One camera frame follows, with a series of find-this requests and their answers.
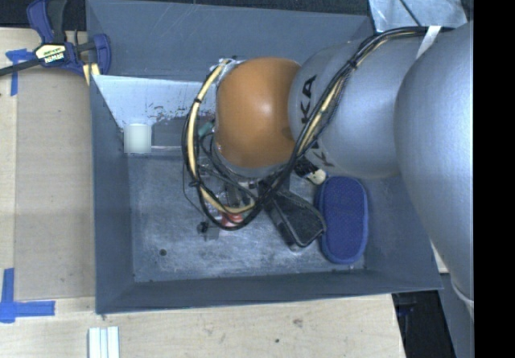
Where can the red small object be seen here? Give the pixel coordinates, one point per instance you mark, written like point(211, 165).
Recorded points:
point(233, 219)

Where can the black rectangular pad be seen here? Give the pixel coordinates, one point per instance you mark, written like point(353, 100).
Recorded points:
point(301, 221)

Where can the grey metal bin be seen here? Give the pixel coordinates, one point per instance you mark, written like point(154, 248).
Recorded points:
point(169, 235)

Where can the blue oval sponge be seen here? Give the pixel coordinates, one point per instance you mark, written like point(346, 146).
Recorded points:
point(344, 221)

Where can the white cup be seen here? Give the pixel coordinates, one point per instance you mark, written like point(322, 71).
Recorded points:
point(138, 138)

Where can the pale wood board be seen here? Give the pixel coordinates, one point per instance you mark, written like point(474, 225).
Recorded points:
point(52, 187)

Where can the black cylinder on white bracket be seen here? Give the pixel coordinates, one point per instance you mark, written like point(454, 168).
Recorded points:
point(313, 171)

